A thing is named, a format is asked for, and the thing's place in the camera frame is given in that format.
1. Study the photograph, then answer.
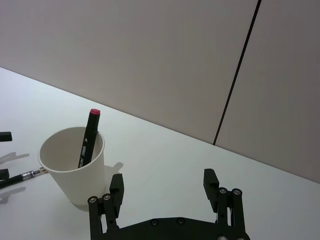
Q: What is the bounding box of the black marker with red cap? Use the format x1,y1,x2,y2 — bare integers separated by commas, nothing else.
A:
76,108,101,169

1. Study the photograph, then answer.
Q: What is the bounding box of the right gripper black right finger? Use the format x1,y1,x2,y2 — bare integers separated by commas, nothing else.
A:
203,168,248,230

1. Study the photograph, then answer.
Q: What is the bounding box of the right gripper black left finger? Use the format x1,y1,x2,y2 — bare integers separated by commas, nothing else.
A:
87,173,125,236

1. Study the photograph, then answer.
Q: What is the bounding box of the white paper cup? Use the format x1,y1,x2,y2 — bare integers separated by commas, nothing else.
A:
37,126,106,207

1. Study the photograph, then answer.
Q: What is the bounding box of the black pen with clear tip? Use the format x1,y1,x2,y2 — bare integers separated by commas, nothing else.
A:
0,169,49,189

